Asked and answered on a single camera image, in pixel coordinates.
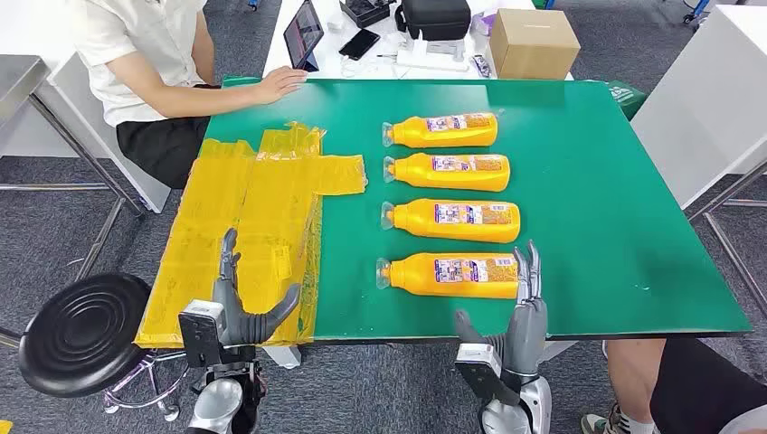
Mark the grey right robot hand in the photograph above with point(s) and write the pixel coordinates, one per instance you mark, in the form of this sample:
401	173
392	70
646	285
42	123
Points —
527	335

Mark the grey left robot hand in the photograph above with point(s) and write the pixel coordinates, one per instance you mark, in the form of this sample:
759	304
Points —
236	326

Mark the orange detergent bottle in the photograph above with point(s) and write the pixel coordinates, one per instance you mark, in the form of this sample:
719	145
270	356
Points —
419	220
413	174
413	133
419	277

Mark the white table foot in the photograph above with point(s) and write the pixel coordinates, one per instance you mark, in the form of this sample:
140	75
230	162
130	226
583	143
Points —
557	349
284	357

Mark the black round stool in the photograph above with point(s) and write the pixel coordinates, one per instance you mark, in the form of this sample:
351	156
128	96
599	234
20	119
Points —
84	335

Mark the person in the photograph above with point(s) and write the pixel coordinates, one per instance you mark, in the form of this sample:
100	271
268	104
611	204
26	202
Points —
144	54
695	389

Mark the green bin with white print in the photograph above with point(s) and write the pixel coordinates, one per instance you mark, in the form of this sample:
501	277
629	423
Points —
626	99

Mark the small printed packet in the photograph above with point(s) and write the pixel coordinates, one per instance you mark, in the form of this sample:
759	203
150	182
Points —
481	66

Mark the white desk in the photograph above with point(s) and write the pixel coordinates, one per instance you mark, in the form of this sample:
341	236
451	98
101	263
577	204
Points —
329	60

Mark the brown cardboard box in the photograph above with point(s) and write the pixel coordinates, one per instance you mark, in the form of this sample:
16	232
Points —
533	48

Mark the white power strip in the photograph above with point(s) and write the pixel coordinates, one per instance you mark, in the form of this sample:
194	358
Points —
431	60

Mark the white side table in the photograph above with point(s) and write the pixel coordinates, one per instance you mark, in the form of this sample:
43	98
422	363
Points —
707	102

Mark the dark tablet on stand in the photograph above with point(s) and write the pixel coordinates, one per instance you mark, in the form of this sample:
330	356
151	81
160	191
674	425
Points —
302	33

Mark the black smartphone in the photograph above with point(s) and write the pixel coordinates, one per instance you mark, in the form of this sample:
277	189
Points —
359	44

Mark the purple plastic packet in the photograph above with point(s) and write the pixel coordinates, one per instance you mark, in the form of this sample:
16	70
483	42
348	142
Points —
482	24

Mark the black carrying case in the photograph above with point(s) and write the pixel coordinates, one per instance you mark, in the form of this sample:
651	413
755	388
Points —
434	18

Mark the black open tray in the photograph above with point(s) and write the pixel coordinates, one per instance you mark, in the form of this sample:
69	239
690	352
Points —
365	12

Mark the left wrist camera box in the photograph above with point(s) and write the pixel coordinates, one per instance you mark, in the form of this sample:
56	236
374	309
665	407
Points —
201	335

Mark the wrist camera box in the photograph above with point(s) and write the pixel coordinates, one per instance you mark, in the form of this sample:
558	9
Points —
201	335
482	374

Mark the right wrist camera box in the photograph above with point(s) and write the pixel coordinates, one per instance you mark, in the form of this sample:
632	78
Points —
482	374

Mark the metal table frame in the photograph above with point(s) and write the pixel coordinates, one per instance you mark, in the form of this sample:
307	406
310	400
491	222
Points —
728	191

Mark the steel bench frame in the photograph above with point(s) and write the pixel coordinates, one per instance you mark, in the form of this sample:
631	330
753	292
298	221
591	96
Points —
18	78

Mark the blue trolley frame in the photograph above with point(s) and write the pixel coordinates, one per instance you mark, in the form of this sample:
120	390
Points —
698	9

